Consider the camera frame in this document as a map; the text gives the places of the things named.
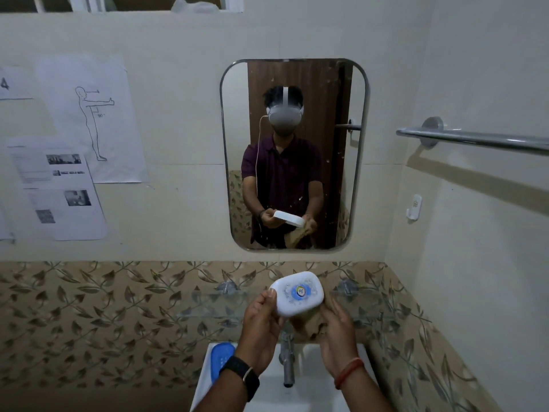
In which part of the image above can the person's right hand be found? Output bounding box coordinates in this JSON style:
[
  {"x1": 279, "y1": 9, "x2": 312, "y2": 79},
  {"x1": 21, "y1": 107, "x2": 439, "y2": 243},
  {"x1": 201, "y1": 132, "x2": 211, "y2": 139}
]
[{"x1": 319, "y1": 296, "x2": 365, "y2": 379}]

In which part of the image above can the person's left hand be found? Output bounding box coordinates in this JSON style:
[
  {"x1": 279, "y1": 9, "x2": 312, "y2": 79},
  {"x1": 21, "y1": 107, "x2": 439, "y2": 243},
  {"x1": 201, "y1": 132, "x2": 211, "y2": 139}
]
[{"x1": 234, "y1": 289, "x2": 287, "y2": 375}]

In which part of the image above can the brown cleaning cloth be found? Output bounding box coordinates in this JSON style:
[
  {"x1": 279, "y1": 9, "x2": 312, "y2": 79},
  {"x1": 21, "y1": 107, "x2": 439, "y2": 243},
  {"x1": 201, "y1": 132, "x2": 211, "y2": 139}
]
[{"x1": 291, "y1": 296, "x2": 332, "y2": 342}]

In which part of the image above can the white soap case lid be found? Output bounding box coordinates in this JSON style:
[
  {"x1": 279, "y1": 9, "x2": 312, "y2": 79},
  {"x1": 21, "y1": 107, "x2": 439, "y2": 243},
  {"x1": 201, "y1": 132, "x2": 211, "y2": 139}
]
[{"x1": 269, "y1": 271, "x2": 325, "y2": 318}]

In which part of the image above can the person's left forearm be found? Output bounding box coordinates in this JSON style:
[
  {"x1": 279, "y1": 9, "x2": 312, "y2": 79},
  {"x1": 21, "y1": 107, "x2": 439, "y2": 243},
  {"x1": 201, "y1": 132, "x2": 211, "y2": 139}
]
[{"x1": 193, "y1": 370, "x2": 258, "y2": 412}]

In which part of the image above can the person's right forearm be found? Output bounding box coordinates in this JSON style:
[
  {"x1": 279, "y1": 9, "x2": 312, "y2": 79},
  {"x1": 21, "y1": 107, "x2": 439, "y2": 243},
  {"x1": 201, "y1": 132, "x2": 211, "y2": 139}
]
[{"x1": 339, "y1": 368, "x2": 399, "y2": 412}]

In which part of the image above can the chrome faucet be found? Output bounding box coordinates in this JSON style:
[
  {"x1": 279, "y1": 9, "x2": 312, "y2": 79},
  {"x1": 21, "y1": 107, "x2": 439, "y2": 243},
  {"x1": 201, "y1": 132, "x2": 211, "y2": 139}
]
[{"x1": 278, "y1": 329, "x2": 297, "y2": 389}]

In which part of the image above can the clear glass shelf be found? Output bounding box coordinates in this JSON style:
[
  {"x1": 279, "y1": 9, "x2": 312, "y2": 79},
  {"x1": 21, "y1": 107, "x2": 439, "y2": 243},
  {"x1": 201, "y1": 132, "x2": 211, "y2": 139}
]
[{"x1": 175, "y1": 286, "x2": 389, "y2": 324}]

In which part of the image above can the black wristwatch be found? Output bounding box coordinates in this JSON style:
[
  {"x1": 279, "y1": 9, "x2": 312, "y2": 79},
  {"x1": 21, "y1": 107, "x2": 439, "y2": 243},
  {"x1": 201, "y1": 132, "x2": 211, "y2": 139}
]
[{"x1": 219, "y1": 355, "x2": 260, "y2": 402}]

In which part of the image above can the blue soap dish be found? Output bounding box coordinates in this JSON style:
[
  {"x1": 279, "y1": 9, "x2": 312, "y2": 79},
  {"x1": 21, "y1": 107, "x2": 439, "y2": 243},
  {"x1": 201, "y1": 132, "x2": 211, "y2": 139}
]
[{"x1": 210, "y1": 342, "x2": 237, "y2": 385}]

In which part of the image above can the white ceramic sink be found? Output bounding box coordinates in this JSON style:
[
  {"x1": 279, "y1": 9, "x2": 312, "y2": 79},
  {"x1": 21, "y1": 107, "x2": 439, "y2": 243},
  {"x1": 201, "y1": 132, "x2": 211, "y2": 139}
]
[{"x1": 190, "y1": 342, "x2": 379, "y2": 412}]

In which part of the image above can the paper with photo and code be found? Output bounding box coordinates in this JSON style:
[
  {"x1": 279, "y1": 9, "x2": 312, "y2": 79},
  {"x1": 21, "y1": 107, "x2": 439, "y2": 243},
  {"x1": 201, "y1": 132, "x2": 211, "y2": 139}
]
[{"x1": 23, "y1": 184, "x2": 108, "y2": 242}]

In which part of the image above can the paper with body figure drawing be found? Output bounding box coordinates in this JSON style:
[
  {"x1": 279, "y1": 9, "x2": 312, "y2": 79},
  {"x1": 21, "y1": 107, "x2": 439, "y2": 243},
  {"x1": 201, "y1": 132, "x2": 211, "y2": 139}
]
[{"x1": 35, "y1": 55, "x2": 149, "y2": 184}]

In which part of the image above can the chrome towel bar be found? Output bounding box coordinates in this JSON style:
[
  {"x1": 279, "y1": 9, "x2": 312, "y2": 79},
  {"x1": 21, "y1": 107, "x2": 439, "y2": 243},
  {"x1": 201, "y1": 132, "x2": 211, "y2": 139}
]
[{"x1": 395, "y1": 116, "x2": 549, "y2": 157}]

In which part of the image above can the paper with photos and text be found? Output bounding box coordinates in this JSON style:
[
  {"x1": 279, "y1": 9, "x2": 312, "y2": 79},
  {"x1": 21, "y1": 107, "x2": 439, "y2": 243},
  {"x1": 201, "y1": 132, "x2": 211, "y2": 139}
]
[{"x1": 5, "y1": 136, "x2": 96, "y2": 190}]

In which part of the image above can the plain white paper sheet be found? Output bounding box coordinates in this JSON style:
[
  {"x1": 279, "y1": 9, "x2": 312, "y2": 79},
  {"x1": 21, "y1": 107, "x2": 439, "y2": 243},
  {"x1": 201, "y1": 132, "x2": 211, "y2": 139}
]
[{"x1": 0, "y1": 201, "x2": 16, "y2": 243}]

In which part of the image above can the white plastic bag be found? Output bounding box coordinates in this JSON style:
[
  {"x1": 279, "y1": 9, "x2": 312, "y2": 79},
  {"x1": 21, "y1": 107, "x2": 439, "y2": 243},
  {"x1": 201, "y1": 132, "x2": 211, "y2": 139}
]
[{"x1": 171, "y1": 0, "x2": 220, "y2": 13}]

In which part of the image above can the paper with large digit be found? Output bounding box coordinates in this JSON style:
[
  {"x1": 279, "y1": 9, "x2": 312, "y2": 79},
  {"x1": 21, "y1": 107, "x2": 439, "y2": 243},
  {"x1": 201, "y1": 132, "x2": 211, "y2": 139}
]
[{"x1": 0, "y1": 65, "x2": 36, "y2": 102}]

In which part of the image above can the red thread bracelet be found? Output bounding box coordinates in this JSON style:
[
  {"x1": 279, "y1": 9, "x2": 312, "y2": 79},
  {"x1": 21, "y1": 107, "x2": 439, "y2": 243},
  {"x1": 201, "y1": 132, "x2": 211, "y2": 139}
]
[{"x1": 334, "y1": 358, "x2": 365, "y2": 390}]

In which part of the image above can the rounded wall mirror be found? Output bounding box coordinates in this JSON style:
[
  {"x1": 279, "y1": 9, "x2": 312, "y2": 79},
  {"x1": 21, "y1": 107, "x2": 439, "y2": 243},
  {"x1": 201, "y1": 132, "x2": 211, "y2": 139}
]
[{"x1": 220, "y1": 58, "x2": 370, "y2": 253}]

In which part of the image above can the white wall hook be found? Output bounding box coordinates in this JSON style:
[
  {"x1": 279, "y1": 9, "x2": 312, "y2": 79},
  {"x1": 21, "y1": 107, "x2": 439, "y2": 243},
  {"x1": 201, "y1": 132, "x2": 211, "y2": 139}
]
[{"x1": 405, "y1": 194, "x2": 423, "y2": 222}]

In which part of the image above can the white window frame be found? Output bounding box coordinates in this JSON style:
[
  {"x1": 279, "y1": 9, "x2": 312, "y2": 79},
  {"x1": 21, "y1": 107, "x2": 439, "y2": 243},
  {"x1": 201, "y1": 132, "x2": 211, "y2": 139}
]
[{"x1": 0, "y1": 0, "x2": 244, "y2": 14}]

